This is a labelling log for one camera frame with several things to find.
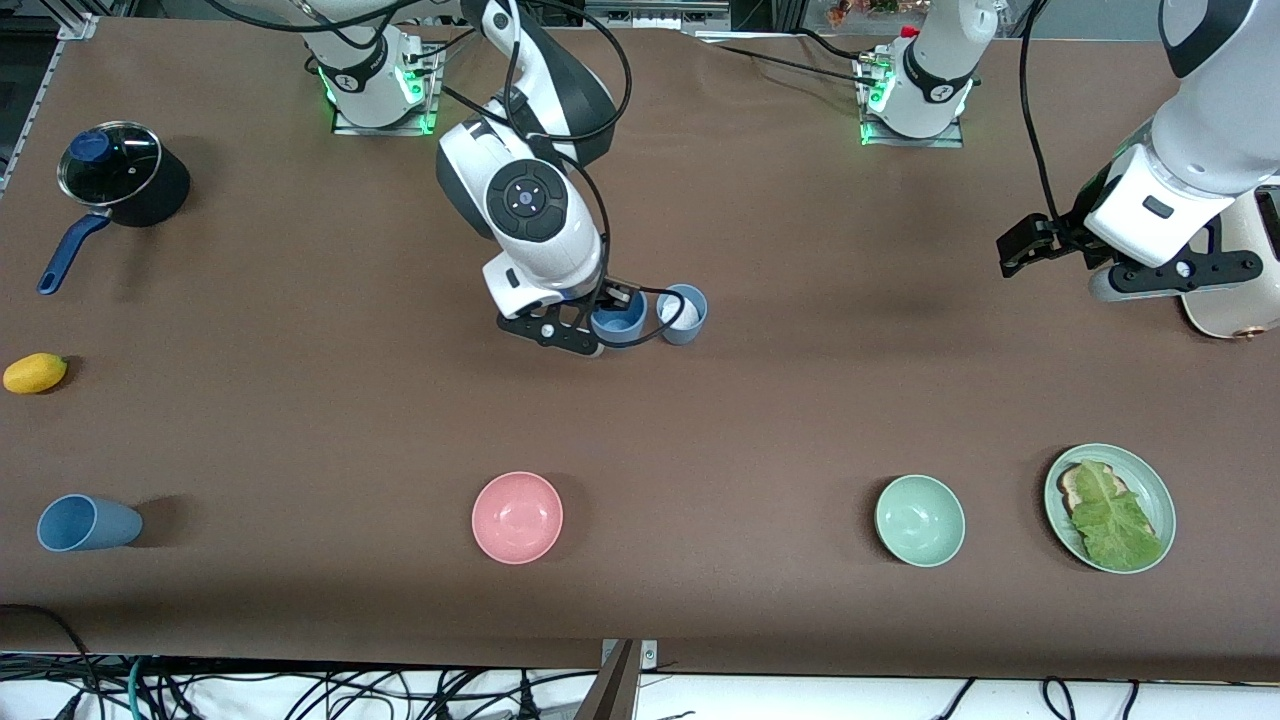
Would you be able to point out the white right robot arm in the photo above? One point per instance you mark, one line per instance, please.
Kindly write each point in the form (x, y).
(525, 200)

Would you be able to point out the dark pole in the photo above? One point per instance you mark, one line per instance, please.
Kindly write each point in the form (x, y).
(610, 695)

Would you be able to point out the cream toaster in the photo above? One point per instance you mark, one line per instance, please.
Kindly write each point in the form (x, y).
(1235, 315)

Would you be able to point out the colourful small objects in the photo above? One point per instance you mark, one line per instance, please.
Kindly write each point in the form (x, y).
(850, 12)

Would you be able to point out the silver table clamp bracket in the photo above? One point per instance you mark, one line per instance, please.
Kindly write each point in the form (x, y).
(648, 655)

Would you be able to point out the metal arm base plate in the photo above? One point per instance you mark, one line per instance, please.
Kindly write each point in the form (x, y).
(430, 100)
(920, 142)

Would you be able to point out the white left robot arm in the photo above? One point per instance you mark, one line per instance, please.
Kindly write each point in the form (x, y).
(930, 70)

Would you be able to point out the brown table cover sheet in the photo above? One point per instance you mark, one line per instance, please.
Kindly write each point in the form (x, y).
(640, 430)

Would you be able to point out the bread slice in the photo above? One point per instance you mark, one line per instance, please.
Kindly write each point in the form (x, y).
(1070, 488)

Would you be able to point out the pink bowl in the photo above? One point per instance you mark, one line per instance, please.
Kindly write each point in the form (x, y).
(517, 518)

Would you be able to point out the aluminium frame rail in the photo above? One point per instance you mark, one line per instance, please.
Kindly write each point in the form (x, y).
(85, 25)

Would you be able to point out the yellow lemon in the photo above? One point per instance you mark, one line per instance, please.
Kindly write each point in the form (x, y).
(35, 373)

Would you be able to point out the aluminium frame crossbar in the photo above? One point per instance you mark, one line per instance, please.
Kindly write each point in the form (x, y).
(650, 15)

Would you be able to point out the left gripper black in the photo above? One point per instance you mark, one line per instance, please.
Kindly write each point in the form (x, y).
(1068, 233)

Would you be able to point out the blue plastic cup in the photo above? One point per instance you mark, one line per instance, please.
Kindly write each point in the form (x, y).
(90, 523)
(622, 328)
(687, 330)

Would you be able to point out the green lettuce leaf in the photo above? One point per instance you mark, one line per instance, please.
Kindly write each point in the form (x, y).
(1115, 520)

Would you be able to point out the mint green plate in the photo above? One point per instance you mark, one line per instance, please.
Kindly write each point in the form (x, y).
(1150, 485)

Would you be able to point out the mint green bowl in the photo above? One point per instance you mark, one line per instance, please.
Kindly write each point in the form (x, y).
(920, 520)

